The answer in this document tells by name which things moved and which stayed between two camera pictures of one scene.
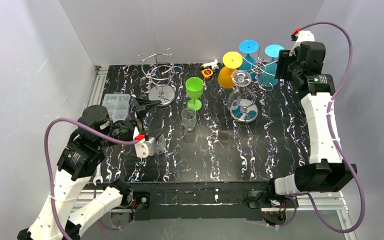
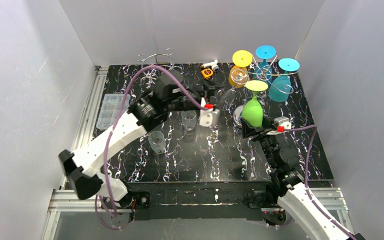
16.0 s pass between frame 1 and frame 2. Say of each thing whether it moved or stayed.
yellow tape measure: stayed
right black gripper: moved
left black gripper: moved
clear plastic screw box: stayed
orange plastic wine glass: moved
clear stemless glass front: stayed
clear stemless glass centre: stayed
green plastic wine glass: moved
